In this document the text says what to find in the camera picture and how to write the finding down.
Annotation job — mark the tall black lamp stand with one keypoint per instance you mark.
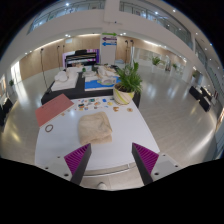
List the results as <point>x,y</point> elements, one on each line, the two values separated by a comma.
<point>41,49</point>

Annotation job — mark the white architectural model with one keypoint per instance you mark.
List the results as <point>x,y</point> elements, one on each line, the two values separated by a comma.
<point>63,83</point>

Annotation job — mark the flat red board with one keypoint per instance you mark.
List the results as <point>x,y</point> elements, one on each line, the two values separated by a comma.
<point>53,110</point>

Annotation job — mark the beige waffle towel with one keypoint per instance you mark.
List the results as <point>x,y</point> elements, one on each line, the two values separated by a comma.
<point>95,128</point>

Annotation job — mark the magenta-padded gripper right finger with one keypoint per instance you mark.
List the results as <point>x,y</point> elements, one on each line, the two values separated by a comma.
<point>146,160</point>

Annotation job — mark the group of colourful stickers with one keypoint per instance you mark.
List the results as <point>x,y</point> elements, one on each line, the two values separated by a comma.
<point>91,103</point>

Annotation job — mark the blue-based architectural model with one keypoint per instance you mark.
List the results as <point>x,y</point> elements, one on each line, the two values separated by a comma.
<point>96,85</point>

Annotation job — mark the black display platform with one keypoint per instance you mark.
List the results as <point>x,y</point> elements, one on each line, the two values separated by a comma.
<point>78,90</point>

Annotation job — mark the group of dark chairs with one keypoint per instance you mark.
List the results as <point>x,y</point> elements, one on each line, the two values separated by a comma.
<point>200,98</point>
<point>5,111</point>

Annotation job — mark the palm in striped pot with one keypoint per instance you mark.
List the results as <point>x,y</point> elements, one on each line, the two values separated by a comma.
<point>121,96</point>

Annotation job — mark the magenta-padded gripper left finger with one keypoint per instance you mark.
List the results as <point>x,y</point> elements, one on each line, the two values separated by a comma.
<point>76,160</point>

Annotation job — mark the small green potted plant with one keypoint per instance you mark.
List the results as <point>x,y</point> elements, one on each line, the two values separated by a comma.
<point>156,61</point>

